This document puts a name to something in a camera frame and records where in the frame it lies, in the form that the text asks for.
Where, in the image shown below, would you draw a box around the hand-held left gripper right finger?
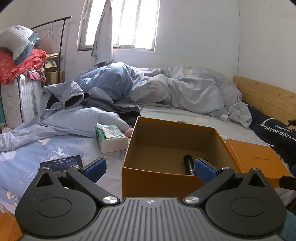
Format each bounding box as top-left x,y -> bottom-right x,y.
183,158 -> 270,207

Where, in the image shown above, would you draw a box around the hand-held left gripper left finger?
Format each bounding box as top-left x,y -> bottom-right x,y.
35,158 -> 121,208

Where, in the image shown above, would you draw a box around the green tissue pack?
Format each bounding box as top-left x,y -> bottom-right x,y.
94,123 -> 129,153

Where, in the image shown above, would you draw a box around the orange cardboard box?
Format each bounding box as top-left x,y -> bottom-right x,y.
121,116 -> 242,198

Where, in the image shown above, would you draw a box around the black cylindrical flashlight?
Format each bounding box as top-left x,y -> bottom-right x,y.
183,154 -> 197,176

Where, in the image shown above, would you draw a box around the dark navy printed pillow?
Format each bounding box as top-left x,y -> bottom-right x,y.
248,104 -> 296,163

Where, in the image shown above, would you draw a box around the black smartphone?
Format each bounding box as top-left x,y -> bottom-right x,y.
39,155 -> 84,179

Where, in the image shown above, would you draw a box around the orange box lid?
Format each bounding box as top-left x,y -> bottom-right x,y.
225,138 -> 292,188

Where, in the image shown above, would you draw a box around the wooden headboard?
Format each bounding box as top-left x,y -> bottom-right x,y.
233,76 -> 296,121

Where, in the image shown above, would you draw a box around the person's teal clothing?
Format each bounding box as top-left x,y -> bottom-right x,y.
281,210 -> 296,241

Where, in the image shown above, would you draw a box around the light blue hooded jacket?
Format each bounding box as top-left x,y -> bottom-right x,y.
0,80 -> 130,152

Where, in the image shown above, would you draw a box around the dark grey garment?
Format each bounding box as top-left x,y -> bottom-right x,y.
83,93 -> 141,126

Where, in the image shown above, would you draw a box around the printed blue bed sheet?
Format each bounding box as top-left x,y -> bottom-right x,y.
0,104 -> 289,216

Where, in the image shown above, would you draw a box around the light grey-blue duvet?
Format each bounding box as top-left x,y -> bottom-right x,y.
75,62 -> 252,129

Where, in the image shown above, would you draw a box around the white suitcase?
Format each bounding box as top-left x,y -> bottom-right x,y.
1,74 -> 43,129

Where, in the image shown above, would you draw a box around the brown cardboard boxes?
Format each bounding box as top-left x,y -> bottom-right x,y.
44,53 -> 65,86

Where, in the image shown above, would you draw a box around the pink cloth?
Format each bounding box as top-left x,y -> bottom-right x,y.
26,68 -> 47,82

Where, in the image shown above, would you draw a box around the white curtain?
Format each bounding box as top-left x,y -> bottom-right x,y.
91,0 -> 114,68

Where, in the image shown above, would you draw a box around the red quilt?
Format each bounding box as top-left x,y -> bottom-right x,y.
0,48 -> 47,84

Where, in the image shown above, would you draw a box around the window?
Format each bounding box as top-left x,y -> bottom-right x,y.
77,0 -> 161,51

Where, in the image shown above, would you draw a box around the black clothes rack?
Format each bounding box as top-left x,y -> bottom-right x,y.
30,16 -> 72,84

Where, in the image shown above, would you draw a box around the white and teal pillow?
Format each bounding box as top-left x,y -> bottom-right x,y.
0,25 -> 41,66

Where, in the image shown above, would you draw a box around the white charger cable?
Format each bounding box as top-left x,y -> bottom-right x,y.
220,102 -> 274,147

